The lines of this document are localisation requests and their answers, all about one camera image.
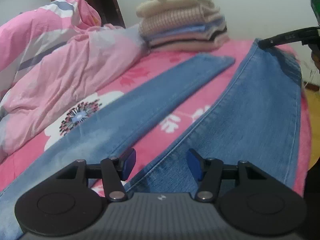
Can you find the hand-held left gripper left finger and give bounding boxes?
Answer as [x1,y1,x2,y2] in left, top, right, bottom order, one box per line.
[57,148,137,202]

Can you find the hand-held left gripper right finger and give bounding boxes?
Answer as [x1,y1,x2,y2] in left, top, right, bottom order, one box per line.
[187,148,265,202]

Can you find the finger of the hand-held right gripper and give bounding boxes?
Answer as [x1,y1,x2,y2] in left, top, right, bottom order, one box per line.
[259,34,285,48]

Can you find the blue denim jeans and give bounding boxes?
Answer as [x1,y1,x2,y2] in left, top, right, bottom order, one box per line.
[0,38,304,240]

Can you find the stack of folded clothes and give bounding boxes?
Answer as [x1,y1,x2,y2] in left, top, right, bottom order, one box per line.
[136,0,229,52]

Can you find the pink floral bed sheet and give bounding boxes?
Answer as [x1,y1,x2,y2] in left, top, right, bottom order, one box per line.
[0,37,313,195]

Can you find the pink patchwork duvet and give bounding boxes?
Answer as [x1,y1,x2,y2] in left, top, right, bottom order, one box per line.
[0,0,150,163]

